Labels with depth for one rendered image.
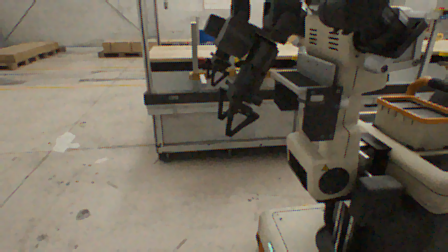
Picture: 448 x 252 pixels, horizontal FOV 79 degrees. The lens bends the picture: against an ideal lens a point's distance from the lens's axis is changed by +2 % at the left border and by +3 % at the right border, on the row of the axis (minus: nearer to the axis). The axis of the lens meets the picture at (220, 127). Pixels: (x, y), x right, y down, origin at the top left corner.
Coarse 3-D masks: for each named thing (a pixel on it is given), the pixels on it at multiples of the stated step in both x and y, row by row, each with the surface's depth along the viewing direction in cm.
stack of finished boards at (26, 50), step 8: (8, 48) 655; (16, 48) 655; (24, 48) 656; (32, 48) 657; (40, 48) 690; (48, 48) 733; (0, 56) 572; (8, 56) 575; (16, 56) 584; (24, 56) 615; (32, 56) 648
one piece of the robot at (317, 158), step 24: (312, 24) 83; (312, 48) 86; (336, 48) 72; (336, 72) 76; (360, 72) 76; (360, 96) 81; (288, 144) 102; (312, 144) 91; (336, 144) 81; (312, 168) 84; (336, 168) 85; (312, 192) 88; (336, 192) 89
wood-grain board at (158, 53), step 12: (156, 48) 244; (168, 48) 244; (180, 48) 244; (204, 48) 245; (216, 48) 243; (288, 48) 243; (444, 48) 238; (156, 60) 196; (168, 60) 198; (180, 60) 199
